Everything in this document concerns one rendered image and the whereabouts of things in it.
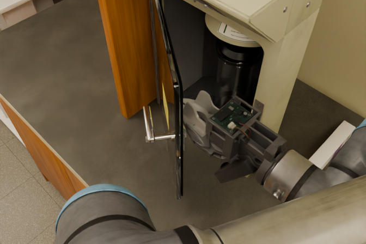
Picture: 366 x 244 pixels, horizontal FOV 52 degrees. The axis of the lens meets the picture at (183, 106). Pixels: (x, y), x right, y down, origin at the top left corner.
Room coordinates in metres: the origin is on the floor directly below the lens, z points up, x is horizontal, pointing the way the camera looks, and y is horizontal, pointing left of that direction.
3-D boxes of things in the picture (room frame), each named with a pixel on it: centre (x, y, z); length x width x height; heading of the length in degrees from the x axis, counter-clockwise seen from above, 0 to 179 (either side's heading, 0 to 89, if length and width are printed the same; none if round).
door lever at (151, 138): (0.46, 0.05, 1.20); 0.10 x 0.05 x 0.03; 10
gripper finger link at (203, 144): (0.37, -0.04, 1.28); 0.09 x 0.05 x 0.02; 46
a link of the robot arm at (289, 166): (0.28, -0.16, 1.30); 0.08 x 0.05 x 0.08; 136
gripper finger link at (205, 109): (0.43, -0.03, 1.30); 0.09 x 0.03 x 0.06; 46
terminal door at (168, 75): (0.54, 0.04, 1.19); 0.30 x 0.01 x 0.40; 10
